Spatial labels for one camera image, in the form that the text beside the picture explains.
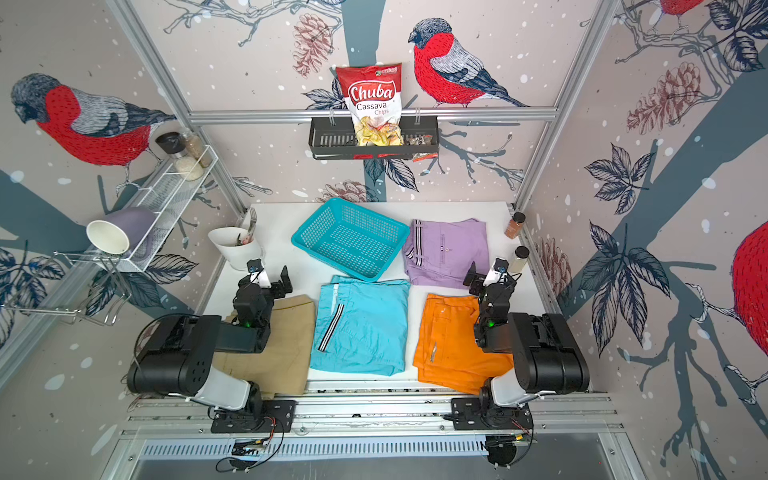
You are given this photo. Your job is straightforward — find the purple pants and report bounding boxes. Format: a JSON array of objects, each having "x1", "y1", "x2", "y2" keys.
[{"x1": 402, "y1": 218, "x2": 490, "y2": 289}]

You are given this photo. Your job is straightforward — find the khaki pants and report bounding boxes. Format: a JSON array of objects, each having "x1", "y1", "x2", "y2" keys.
[{"x1": 213, "y1": 295, "x2": 316, "y2": 400}]

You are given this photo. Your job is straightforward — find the orange pants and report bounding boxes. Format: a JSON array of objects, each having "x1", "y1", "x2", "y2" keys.
[{"x1": 413, "y1": 294, "x2": 514, "y2": 396}]

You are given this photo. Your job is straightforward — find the turquoise pants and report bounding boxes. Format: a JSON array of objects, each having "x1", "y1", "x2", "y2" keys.
[{"x1": 310, "y1": 275, "x2": 411, "y2": 377}]

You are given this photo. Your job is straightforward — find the teal plastic basket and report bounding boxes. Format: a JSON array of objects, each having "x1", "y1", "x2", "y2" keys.
[{"x1": 291, "y1": 198, "x2": 410, "y2": 282}]

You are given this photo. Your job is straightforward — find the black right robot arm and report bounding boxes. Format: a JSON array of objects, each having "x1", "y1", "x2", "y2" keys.
[{"x1": 463, "y1": 258, "x2": 590, "y2": 412}]

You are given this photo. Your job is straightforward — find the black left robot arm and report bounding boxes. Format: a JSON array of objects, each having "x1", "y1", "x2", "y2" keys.
[{"x1": 126, "y1": 259, "x2": 293, "y2": 416}]

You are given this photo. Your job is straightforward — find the white bottle black cap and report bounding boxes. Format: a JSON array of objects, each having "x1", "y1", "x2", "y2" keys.
[{"x1": 509, "y1": 245, "x2": 530, "y2": 274}]

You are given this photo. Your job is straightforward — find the white utensil cup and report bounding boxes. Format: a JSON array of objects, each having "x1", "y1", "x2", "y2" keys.
[{"x1": 208, "y1": 227, "x2": 264, "y2": 271}]

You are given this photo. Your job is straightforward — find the brown spice bottle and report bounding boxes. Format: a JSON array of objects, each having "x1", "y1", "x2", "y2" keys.
[{"x1": 505, "y1": 211, "x2": 526, "y2": 240}]

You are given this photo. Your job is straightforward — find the lilac mug on rack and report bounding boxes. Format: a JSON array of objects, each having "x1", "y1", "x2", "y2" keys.
[{"x1": 86, "y1": 207, "x2": 158, "y2": 255}]

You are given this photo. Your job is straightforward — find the black lidded jar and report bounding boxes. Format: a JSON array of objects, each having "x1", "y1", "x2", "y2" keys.
[{"x1": 155, "y1": 132, "x2": 187, "y2": 158}]

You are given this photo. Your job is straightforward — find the red cassava chips bag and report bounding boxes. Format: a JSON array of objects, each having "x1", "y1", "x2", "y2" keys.
[{"x1": 337, "y1": 64, "x2": 404, "y2": 147}]

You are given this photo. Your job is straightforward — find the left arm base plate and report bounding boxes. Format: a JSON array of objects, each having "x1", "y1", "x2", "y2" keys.
[{"x1": 210, "y1": 400, "x2": 298, "y2": 435}]

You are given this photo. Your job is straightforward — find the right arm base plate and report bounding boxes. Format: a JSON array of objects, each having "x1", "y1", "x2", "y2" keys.
[{"x1": 443, "y1": 397, "x2": 533, "y2": 432}]

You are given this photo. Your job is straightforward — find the white wire wall shelf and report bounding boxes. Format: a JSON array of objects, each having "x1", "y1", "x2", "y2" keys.
[{"x1": 117, "y1": 145, "x2": 219, "y2": 273}]

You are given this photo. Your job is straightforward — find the metal wire mug holder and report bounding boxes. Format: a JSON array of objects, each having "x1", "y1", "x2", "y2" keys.
[{"x1": 1, "y1": 250, "x2": 133, "y2": 329}]

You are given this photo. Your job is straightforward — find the black wire wall basket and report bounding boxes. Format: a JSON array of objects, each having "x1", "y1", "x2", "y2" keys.
[{"x1": 308, "y1": 116, "x2": 440, "y2": 160}]

